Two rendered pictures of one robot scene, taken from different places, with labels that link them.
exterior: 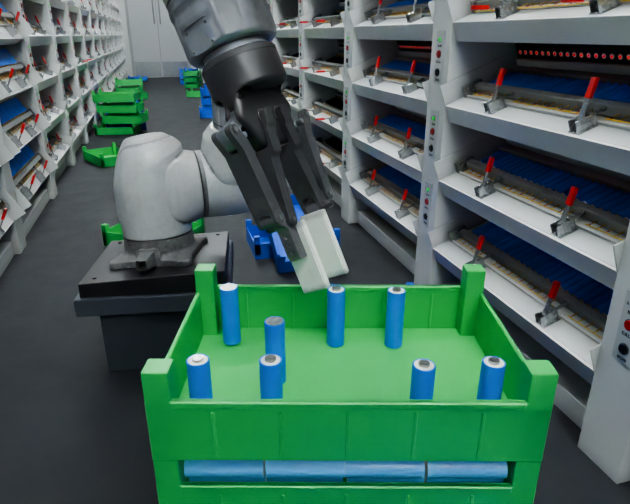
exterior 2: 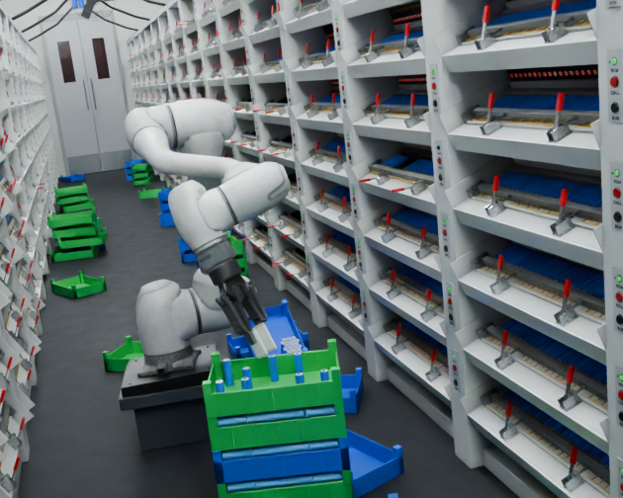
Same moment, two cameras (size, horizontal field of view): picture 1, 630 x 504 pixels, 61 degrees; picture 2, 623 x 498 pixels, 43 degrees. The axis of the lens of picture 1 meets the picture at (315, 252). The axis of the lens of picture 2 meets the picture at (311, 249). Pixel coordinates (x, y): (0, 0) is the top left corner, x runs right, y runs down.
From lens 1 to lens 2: 1.36 m
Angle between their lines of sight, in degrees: 9
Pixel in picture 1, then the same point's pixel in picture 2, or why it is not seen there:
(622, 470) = (472, 458)
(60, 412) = (116, 475)
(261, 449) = (244, 409)
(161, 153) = (168, 294)
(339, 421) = (270, 394)
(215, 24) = (213, 259)
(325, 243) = (265, 337)
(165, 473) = (212, 423)
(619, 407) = (462, 419)
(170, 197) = (176, 323)
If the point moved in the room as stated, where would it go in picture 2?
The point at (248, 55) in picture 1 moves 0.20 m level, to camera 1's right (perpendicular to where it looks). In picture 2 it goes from (226, 268) to (311, 258)
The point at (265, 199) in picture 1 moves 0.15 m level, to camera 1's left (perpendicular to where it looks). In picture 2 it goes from (237, 321) to (173, 328)
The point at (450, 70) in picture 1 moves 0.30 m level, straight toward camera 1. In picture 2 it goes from (362, 210) to (347, 230)
